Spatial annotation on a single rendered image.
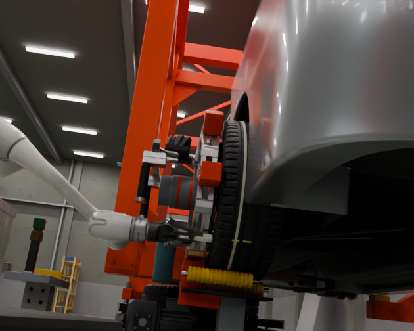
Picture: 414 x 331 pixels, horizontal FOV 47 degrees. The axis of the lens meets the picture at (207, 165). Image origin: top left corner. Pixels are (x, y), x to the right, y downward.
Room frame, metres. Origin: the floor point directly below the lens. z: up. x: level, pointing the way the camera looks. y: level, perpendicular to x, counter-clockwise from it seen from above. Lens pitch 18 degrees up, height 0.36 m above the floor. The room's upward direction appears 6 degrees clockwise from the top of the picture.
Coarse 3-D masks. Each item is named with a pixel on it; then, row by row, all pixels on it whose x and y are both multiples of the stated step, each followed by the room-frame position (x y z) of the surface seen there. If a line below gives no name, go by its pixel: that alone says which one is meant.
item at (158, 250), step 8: (160, 248) 2.01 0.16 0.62; (168, 248) 2.01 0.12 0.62; (176, 248) 2.05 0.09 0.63; (160, 256) 2.01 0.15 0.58; (168, 256) 2.01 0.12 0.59; (160, 264) 2.01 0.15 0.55; (168, 264) 2.02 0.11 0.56; (152, 272) 2.05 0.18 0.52; (160, 272) 2.01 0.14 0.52; (168, 272) 2.02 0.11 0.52; (152, 280) 2.03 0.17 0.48; (160, 280) 2.01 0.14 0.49; (168, 280) 2.02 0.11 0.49
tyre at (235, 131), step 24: (240, 144) 1.66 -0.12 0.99; (240, 168) 1.63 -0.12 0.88; (240, 192) 1.63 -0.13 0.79; (216, 216) 1.71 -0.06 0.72; (264, 216) 1.65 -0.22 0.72; (216, 240) 1.71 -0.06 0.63; (240, 240) 1.71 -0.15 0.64; (264, 240) 1.71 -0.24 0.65; (216, 264) 1.80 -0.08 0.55; (240, 264) 1.79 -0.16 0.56; (264, 264) 1.79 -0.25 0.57
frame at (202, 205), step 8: (200, 136) 1.90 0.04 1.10; (208, 136) 1.82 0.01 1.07; (216, 136) 1.76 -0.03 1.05; (216, 144) 1.71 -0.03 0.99; (200, 152) 1.69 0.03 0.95; (208, 152) 1.67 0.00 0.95; (216, 152) 1.67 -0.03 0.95; (200, 160) 1.69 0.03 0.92; (208, 160) 1.69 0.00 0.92; (216, 160) 1.67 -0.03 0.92; (200, 192) 1.67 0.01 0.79; (208, 192) 1.68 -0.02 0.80; (200, 200) 1.67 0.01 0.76; (208, 200) 1.67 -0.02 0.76; (200, 208) 1.68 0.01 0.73; (208, 208) 1.67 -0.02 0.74; (192, 216) 2.17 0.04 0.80; (200, 216) 2.17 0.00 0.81; (208, 216) 1.70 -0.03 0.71; (192, 224) 1.77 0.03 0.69; (200, 224) 2.18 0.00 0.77; (208, 224) 1.72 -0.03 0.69; (192, 248) 1.80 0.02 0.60; (200, 248) 1.80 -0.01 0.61; (184, 256) 2.05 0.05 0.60; (192, 256) 1.85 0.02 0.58; (200, 256) 1.83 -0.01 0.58
